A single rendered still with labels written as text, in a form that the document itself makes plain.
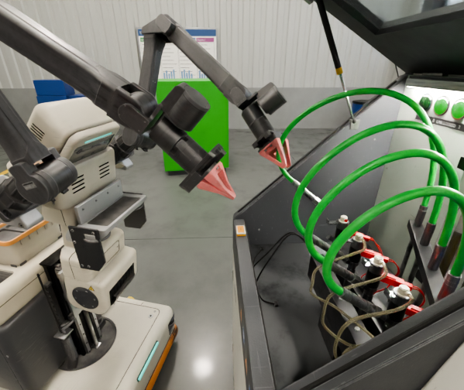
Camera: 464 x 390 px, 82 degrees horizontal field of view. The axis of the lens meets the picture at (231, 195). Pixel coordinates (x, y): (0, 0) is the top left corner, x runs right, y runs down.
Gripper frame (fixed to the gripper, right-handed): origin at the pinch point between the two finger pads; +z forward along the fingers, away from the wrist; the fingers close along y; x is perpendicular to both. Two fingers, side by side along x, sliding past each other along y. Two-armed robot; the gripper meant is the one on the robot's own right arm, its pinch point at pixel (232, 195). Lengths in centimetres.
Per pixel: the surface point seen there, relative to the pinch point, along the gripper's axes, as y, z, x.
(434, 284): 16.8, 38.8, -1.8
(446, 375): 13.1, 35.0, -20.1
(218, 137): -117, -24, 320
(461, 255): 23.8, 31.4, -6.2
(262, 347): -14.9, 26.1, -11.6
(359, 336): 0.0, 38.0, -6.7
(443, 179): 30.3, 28.8, 11.0
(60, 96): -346, -327, 448
